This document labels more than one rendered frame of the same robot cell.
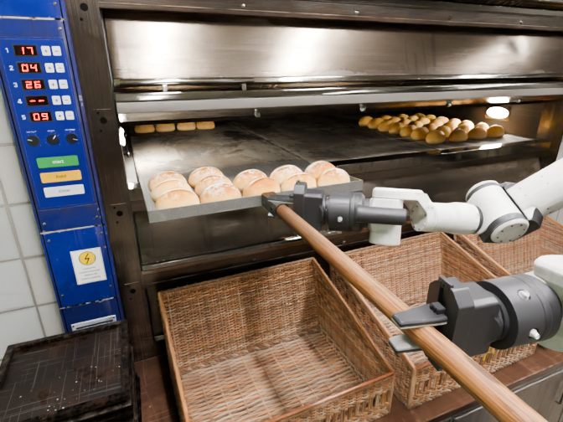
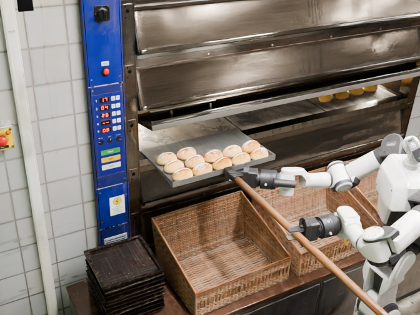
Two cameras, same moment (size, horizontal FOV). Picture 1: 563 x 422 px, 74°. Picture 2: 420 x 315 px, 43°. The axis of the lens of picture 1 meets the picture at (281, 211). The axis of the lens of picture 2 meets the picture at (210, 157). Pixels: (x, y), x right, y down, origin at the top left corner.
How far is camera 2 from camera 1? 159 cm
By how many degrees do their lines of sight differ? 11
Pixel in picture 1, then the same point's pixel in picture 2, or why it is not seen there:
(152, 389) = not seen: hidden behind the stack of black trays
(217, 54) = (192, 82)
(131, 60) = (149, 93)
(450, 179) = (333, 131)
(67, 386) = (129, 268)
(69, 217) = (111, 179)
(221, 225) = not seen: hidden behind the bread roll
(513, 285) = (325, 218)
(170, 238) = (158, 185)
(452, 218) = (318, 181)
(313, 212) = (252, 180)
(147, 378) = not seen: hidden behind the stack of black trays
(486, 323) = (315, 230)
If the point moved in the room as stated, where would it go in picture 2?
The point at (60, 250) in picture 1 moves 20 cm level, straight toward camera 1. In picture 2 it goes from (104, 197) to (128, 218)
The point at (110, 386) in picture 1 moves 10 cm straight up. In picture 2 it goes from (150, 267) to (150, 250)
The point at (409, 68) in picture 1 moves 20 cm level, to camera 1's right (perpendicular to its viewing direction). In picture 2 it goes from (304, 70) to (341, 70)
